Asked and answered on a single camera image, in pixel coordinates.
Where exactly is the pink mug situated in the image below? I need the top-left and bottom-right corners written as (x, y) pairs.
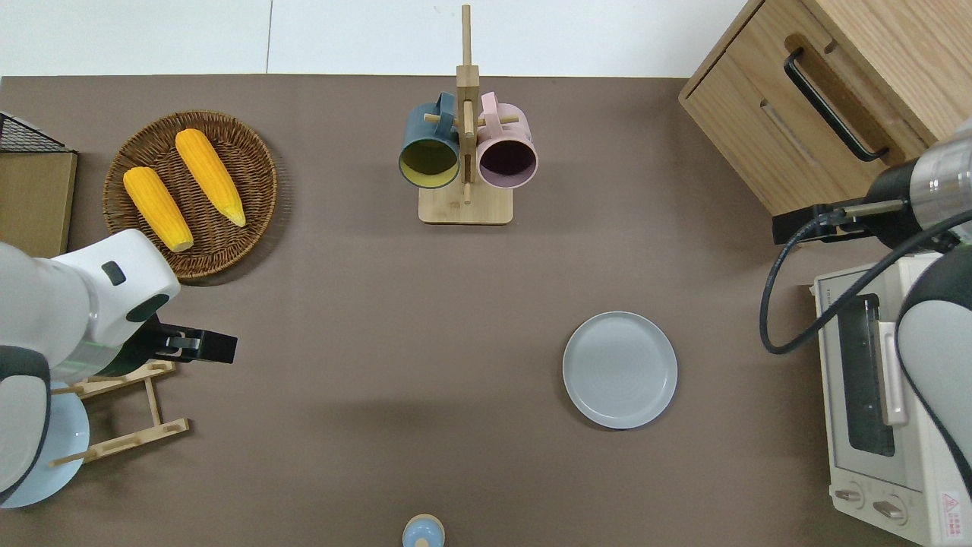
top-left (477, 92), bottom-right (538, 189)

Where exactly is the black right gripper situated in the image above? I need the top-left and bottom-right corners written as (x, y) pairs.
top-left (773, 204), bottom-right (847, 245)

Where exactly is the small wooden block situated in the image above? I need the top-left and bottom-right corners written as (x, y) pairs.
top-left (418, 5), bottom-right (521, 225)

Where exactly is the black wire mesh basket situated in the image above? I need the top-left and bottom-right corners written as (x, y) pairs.
top-left (0, 112), bottom-right (77, 154)

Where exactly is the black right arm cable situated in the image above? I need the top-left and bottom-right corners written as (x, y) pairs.
top-left (761, 209), bottom-right (972, 356)

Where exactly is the white oven door handle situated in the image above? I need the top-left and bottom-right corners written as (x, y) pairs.
top-left (877, 321), bottom-right (910, 426)

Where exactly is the yellow corn cob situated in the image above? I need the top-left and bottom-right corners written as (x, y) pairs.
top-left (123, 166), bottom-right (194, 253)
top-left (175, 128), bottom-right (247, 228)

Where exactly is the black cabinet handle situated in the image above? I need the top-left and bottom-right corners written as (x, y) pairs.
top-left (784, 48), bottom-right (889, 163)

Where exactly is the light blue plate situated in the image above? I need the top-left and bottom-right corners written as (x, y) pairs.
top-left (0, 391), bottom-right (90, 508)

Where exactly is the gray plate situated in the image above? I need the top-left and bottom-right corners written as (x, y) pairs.
top-left (563, 311), bottom-right (678, 430)

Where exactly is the small blue cup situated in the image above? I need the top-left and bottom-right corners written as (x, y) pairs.
top-left (402, 514), bottom-right (446, 547)

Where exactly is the brown wooden board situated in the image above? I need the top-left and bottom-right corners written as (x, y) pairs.
top-left (0, 150), bottom-right (78, 258)

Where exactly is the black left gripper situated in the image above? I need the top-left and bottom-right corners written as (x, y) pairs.
top-left (144, 322), bottom-right (238, 365)

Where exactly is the brown table mat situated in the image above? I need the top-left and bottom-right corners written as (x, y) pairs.
top-left (0, 74), bottom-right (972, 547)

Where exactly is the round wicker basket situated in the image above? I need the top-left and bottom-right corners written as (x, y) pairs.
top-left (103, 111), bottom-right (278, 280)

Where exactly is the dark teal mug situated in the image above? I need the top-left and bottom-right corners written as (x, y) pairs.
top-left (399, 92), bottom-right (462, 189)

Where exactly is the wooden drawer cabinet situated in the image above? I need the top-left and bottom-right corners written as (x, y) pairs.
top-left (678, 0), bottom-right (972, 217)

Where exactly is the bamboo dish rack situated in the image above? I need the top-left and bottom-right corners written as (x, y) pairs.
top-left (49, 359), bottom-right (191, 468)

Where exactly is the white toaster oven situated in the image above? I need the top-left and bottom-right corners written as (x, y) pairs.
top-left (811, 255), bottom-right (972, 547)

